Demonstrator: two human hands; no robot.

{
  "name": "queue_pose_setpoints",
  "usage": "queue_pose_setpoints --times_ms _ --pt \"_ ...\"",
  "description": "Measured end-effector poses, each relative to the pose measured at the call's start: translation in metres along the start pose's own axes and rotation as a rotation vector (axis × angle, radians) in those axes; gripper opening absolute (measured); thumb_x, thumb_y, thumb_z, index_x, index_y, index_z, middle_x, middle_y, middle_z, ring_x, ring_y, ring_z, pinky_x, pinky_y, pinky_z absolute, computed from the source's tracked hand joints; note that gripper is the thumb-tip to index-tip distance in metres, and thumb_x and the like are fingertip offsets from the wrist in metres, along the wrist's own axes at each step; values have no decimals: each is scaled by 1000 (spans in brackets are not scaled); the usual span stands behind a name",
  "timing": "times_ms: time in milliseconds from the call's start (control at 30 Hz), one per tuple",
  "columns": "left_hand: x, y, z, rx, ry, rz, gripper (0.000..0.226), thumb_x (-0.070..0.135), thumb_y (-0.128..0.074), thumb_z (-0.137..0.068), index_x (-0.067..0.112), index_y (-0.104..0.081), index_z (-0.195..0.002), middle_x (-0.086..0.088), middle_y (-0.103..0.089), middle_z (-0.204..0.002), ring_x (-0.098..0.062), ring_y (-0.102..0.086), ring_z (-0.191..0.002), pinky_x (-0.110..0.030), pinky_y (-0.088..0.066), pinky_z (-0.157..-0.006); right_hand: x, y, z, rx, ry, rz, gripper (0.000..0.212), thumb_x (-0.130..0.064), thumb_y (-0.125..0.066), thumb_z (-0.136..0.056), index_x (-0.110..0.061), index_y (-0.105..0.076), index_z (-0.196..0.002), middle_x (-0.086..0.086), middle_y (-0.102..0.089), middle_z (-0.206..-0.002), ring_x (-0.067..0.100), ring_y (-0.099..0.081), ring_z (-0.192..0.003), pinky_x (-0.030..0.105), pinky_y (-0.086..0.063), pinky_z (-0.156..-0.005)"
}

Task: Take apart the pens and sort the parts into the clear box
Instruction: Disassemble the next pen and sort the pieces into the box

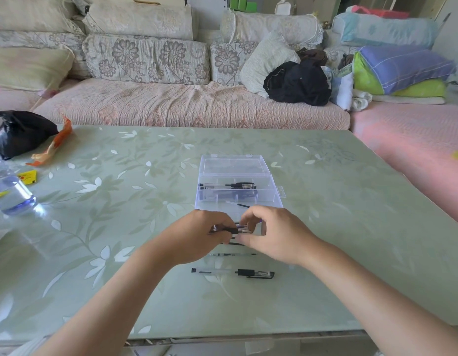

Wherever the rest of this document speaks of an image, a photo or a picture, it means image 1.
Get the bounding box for person's left hand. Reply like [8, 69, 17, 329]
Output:
[158, 210, 237, 266]

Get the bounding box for person's right hand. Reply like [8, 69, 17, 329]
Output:
[238, 205, 324, 267]

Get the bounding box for clear plastic storage box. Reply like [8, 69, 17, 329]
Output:
[194, 154, 287, 219]

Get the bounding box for person's left forearm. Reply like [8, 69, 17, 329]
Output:
[32, 244, 181, 356]

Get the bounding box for person's right forearm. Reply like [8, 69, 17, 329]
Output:
[299, 240, 458, 356]

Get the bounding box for pink quilted sofa seat cover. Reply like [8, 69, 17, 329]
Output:
[33, 78, 351, 131]

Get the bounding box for black clothing bundle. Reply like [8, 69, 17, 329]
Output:
[262, 59, 333, 107]

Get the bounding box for white towel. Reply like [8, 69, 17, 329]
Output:
[351, 89, 373, 112]

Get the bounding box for white and blue cloth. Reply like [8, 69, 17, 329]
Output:
[323, 66, 354, 112]

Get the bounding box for salmon pink sofa seat cover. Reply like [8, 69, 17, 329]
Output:
[350, 101, 458, 226]

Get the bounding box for orange snack wrapper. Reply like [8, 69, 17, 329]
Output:
[25, 117, 73, 167]

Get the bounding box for white textured pillow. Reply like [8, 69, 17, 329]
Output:
[240, 31, 301, 99]

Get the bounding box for yellow tag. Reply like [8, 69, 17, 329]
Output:
[17, 170, 38, 186]

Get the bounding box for floral sofa back cushion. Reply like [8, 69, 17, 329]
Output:
[0, 30, 91, 80]
[82, 34, 211, 86]
[209, 41, 259, 87]
[324, 46, 359, 70]

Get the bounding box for brown garment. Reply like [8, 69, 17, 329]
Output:
[296, 47, 329, 66]

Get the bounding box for clear water bottle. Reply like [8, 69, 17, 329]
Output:
[0, 150, 38, 216]

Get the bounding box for black plastic bag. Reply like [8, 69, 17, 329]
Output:
[0, 110, 60, 161]

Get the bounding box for cream sofa bolster cushion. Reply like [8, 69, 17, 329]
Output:
[220, 9, 324, 50]
[83, 0, 194, 41]
[0, 0, 86, 36]

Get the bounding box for pale pink sofa seat cover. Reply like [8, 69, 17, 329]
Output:
[0, 89, 48, 114]

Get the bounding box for light blue bolster pillow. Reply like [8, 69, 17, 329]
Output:
[331, 12, 440, 48]

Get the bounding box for pale yellow pillow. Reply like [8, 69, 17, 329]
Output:
[0, 47, 75, 92]

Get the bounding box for grey table frame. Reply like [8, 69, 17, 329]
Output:
[123, 329, 369, 356]

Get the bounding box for white cabinet with black frame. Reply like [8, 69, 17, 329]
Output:
[186, 0, 229, 32]

